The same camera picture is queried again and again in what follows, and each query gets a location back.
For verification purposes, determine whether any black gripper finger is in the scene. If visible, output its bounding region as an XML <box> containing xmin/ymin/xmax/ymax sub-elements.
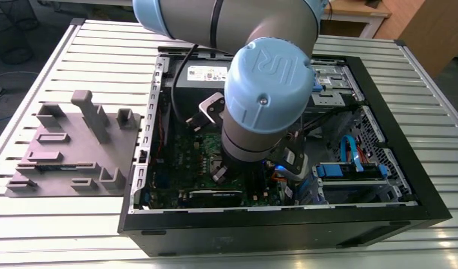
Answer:
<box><xmin>212</xmin><ymin>165</ymin><xmax>229</xmax><ymax>183</ymax></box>

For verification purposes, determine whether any black graphics card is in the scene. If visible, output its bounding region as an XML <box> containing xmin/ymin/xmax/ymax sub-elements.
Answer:
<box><xmin>178</xmin><ymin>189</ymin><xmax>245</xmax><ymax>208</ymax></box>

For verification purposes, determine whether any green motherboard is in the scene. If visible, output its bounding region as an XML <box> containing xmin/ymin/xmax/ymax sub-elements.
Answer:
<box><xmin>149</xmin><ymin>131</ymin><xmax>285</xmax><ymax>210</ymax></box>

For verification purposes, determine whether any black PC case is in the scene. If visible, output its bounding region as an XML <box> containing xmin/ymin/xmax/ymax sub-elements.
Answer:
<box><xmin>117</xmin><ymin>46</ymin><xmax>454</xmax><ymax>257</ymax></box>

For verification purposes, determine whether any hard disk in blue carrier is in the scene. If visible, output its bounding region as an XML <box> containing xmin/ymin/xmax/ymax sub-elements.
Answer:
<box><xmin>316</xmin><ymin>164</ymin><xmax>389</xmax><ymax>180</ymax></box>

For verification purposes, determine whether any grey power supply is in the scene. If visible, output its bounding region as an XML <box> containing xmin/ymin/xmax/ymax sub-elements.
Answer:
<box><xmin>162</xmin><ymin>59</ymin><xmax>233</xmax><ymax>132</ymax></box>

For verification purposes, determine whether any grey disk bay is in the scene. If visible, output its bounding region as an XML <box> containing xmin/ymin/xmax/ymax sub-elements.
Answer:
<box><xmin>310</xmin><ymin>165</ymin><xmax>414</xmax><ymax>205</ymax></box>

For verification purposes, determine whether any grey metal drive cage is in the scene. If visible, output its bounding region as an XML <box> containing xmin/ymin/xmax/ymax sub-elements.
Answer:
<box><xmin>306</xmin><ymin>57</ymin><xmax>366</xmax><ymax>123</ymax></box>

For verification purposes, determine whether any grey parts rack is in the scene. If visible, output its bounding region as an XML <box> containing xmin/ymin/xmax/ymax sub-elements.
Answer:
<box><xmin>5</xmin><ymin>89</ymin><xmax>145</xmax><ymax>198</ymax></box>

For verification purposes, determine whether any RAM stick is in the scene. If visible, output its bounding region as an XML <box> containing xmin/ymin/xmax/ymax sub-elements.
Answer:
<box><xmin>36</xmin><ymin>165</ymin><xmax>80</xmax><ymax>172</ymax></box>

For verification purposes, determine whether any wooden desk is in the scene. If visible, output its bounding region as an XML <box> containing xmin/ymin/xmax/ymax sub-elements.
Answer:
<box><xmin>320</xmin><ymin>0</ymin><xmax>393</xmax><ymax>39</ymax></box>

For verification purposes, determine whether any wooden cabinet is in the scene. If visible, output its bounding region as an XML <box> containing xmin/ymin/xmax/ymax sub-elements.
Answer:
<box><xmin>374</xmin><ymin>0</ymin><xmax>458</xmax><ymax>82</ymax></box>

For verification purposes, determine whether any white desk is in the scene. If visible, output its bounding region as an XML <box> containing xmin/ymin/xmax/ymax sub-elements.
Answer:
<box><xmin>37</xmin><ymin>0</ymin><xmax>136</xmax><ymax>9</ymax></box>

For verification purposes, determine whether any white rounded wrist camera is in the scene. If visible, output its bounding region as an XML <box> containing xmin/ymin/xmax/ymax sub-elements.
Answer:
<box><xmin>278</xmin><ymin>147</ymin><xmax>309</xmax><ymax>182</ymax></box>

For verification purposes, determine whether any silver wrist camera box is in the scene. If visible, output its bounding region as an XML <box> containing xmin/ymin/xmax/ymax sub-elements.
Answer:
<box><xmin>197</xmin><ymin>92</ymin><xmax>226</xmax><ymax>124</ymax></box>

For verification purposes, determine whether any blue data wire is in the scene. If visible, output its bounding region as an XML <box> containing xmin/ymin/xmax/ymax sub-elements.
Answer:
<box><xmin>339</xmin><ymin>134</ymin><xmax>363</xmax><ymax>173</ymax></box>

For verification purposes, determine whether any black cable bundle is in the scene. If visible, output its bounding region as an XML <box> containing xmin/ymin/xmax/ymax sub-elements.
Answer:
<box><xmin>298</xmin><ymin>105</ymin><xmax>363</xmax><ymax>137</ymax></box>

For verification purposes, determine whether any black camera cable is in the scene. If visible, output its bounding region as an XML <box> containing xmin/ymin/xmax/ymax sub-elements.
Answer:
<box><xmin>172</xmin><ymin>0</ymin><xmax>225</xmax><ymax>132</ymax></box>

